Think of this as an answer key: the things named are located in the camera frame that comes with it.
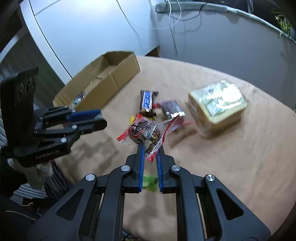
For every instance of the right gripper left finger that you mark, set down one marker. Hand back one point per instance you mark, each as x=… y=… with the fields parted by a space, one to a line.
x=93 y=208

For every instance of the brown cardboard box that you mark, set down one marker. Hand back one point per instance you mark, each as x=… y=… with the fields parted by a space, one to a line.
x=101 y=79

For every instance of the potted spider plant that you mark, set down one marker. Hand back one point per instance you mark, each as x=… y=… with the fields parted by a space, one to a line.
x=286 y=27

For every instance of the beige table cloth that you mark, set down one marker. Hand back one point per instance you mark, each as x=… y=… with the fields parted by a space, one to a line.
x=254 y=159

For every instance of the clear bag of bread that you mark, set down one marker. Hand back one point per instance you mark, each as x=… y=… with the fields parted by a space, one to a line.
x=216 y=106

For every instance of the green snack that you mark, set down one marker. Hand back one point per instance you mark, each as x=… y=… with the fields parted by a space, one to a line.
x=150 y=183

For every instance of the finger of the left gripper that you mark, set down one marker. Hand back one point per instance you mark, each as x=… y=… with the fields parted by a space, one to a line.
x=76 y=114
x=81 y=129

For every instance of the red date bag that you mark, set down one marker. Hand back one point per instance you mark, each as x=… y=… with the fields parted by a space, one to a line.
x=150 y=133
x=173 y=111

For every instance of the yellow candy wrapper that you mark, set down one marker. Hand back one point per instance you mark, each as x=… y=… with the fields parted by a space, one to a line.
x=131 y=119

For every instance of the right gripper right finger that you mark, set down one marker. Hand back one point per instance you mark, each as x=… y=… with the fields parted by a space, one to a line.
x=206 y=208

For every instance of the large Snickers bar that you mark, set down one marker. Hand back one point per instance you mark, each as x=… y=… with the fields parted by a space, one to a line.
x=146 y=103

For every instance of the grey window sill pad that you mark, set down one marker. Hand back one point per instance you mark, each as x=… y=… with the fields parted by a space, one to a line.
x=259 y=11

